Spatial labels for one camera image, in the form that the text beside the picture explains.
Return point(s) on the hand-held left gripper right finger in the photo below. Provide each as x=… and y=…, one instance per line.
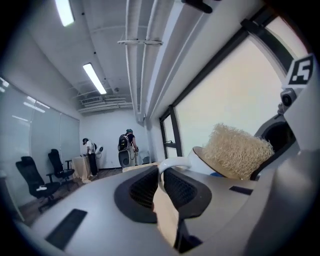
x=212, y=200

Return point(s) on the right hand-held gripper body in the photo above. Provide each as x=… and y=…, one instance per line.
x=301, y=71

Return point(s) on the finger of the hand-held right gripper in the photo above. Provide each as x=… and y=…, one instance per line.
x=280, y=135

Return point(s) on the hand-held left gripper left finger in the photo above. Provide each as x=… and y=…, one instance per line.
x=100, y=200

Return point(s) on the beige sponge cloth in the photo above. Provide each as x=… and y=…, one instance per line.
x=237, y=152

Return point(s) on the beige cloth-covered table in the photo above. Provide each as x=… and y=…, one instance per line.
x=81, y=167

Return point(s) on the black office chair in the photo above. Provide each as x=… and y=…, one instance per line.
x=56, y=162
x=27, y=175

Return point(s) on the small white object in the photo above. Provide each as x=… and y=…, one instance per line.
x=41, y=188

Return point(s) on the white ceiling air vent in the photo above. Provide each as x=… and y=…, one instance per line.
x=105, y=102

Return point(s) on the ceiling light panel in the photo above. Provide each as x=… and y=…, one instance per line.
x=95, y=78
x=64, y=12

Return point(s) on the white ceiling pipe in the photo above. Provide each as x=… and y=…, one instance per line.
x=131, y=62
x=151, y=62

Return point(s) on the gripper fisheye camera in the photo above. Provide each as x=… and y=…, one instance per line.
x=288, y=98

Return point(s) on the black window frame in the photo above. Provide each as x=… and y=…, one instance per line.
x=176, y=130

